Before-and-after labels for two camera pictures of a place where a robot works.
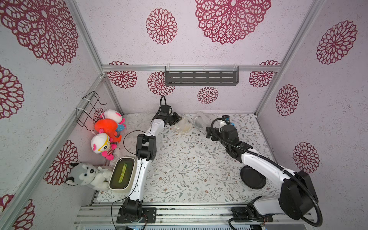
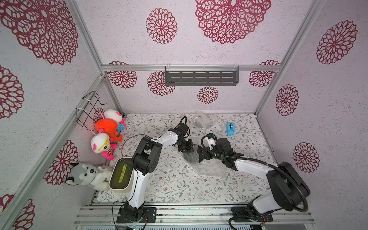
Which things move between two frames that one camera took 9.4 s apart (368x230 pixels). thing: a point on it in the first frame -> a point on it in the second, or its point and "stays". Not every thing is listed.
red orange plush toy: x=109 y=127 stays
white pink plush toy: x=113 y=115 stays
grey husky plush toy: x=95 y=177 stays
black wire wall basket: x=85 y=113 stays
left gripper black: x=177 y=118 -> x=189 y=148
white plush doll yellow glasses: x=101 y=143 stays
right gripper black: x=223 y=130 -> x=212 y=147
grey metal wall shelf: x=201 y=75 stays
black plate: x=252 y=178 -> x=192 y=156
